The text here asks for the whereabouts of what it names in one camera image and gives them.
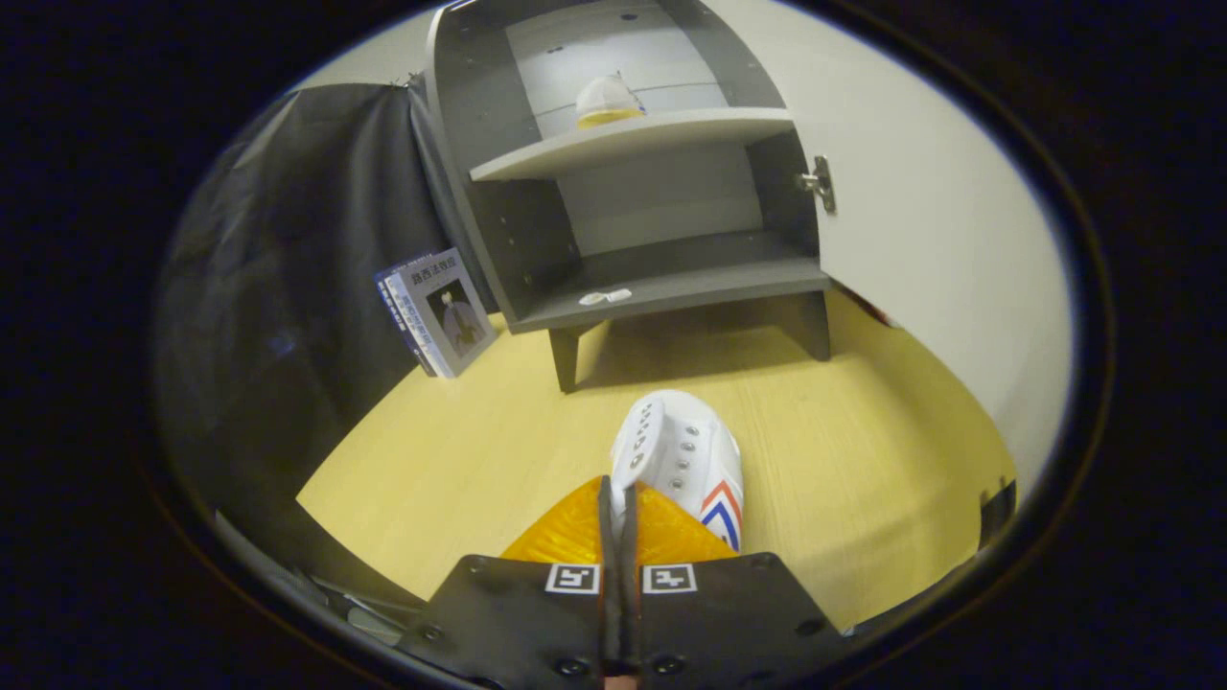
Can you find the grey portrait cover book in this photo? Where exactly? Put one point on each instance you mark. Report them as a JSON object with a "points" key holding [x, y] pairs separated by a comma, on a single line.
{"points": [[455, 311]]}

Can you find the small white paper scrap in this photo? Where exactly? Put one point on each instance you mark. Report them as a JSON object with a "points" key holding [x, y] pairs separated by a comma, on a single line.
{"points": [[604, 297]]}

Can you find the black backdrop cloth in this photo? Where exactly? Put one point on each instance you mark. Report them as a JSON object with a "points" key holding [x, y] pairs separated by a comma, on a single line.
{"points": [[288, 287]]}

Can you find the white shoe cabinet door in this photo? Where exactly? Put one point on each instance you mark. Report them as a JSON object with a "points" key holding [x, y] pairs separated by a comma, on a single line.
{"points": [[920, 240]]}

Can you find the grey shoe cabinet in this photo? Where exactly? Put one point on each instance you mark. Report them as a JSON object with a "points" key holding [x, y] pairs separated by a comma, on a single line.
{"points": [[661, 273]]}

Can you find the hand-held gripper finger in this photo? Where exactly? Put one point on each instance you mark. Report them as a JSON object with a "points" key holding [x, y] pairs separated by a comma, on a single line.
{"points": [[630, 546], [610, 546]]}

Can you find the metal door hinge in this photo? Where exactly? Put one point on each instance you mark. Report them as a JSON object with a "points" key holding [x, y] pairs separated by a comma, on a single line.
{"points": [[821, 182]]}

